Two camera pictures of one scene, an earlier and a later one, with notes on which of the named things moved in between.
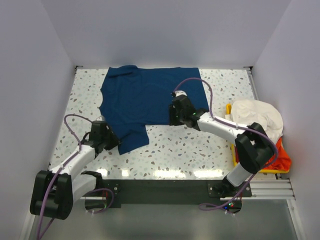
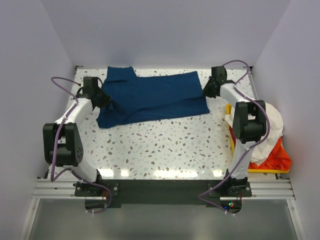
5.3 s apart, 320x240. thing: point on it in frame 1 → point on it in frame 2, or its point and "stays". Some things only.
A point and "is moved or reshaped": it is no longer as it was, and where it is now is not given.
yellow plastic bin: (228, 112) stays
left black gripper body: (109, 140) → (103, 98)
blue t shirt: (132, 97) is moved or reshaped
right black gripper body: (175, 119) → (207, 90)
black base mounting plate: (166, 191) stays
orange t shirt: (281, 160) stays
